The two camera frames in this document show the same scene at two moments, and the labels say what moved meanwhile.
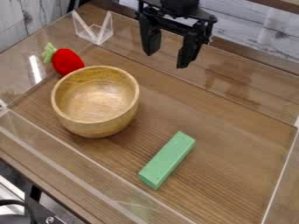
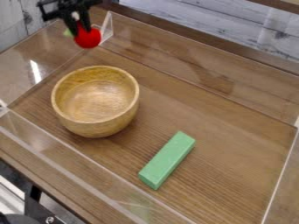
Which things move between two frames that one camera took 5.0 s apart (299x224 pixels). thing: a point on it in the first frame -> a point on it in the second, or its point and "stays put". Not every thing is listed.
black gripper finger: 151,33 -> 69,21
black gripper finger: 193,38 -> 85,17
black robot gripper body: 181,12 -> 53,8
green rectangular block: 161,168 stays put
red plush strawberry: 64,59 -> 87,39
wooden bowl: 95,99 stays put
